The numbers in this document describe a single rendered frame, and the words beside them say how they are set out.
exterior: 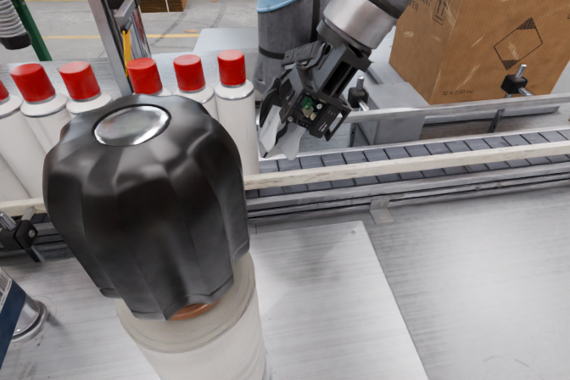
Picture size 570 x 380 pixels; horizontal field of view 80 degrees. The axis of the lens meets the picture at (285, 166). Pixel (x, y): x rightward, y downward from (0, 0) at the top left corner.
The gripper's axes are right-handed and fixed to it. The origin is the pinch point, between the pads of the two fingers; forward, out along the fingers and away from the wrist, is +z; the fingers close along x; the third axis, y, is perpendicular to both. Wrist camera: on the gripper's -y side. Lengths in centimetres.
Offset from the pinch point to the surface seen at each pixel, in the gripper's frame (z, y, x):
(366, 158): -3.8, -1.7, 17.9
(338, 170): -3.4, 4.7, 9.8
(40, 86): 1.1, 1.6, -28.9
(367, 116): -10.4, -2.4, 13.1
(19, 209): 19.5, 4.8, -28.4
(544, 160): -18.8, 4.1, 43.4
